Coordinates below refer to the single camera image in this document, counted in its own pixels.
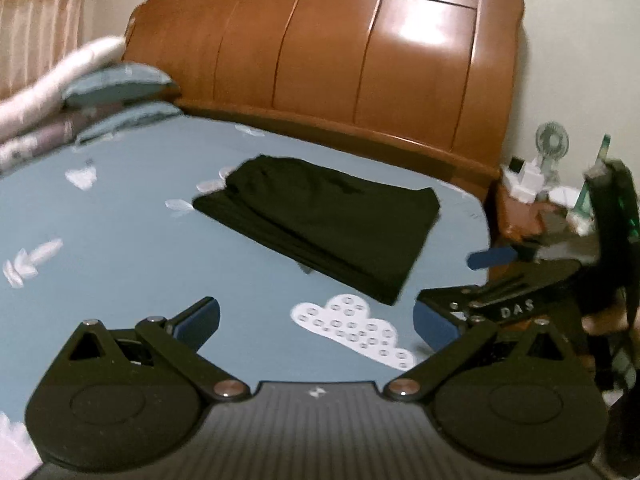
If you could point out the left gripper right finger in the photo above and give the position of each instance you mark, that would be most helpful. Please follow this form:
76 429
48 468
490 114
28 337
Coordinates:
488 355

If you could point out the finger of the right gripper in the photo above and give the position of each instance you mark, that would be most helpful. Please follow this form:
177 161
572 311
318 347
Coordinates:
499 256
525 291

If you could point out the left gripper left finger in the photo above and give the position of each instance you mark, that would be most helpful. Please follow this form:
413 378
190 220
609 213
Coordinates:
158 348

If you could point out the black sweatpants with white drawstring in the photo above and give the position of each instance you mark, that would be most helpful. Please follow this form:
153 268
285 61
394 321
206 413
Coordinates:
366 235

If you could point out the wooden nightstand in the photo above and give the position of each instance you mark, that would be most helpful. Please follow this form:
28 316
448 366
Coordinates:
512 222

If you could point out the white box on nightstand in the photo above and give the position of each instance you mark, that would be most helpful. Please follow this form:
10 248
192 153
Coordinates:
523 180

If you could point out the small white desk fan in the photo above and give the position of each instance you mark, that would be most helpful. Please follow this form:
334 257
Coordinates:
552 145

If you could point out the blue floral bed sheet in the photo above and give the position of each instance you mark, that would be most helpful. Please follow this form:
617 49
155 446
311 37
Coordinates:
106 230

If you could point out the wooden headboard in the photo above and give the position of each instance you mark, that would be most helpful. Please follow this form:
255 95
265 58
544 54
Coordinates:
422 84

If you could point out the mauve floral folded quilt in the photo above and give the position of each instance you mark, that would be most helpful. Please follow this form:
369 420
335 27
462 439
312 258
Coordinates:
52 134

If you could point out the lower teal pillow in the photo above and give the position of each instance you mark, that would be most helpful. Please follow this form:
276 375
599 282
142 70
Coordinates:
130 117

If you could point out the teal pillow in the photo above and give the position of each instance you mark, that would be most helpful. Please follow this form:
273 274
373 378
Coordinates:
118 83
130 117

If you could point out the upper teal pillow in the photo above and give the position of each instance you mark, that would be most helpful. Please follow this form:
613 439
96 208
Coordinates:
118 83

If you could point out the pink floral folded quilt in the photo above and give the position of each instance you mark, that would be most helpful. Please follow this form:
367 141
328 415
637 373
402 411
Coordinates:
44 97

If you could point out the patterned beige red curtain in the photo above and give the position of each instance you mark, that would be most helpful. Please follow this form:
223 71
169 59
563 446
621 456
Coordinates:
35 35

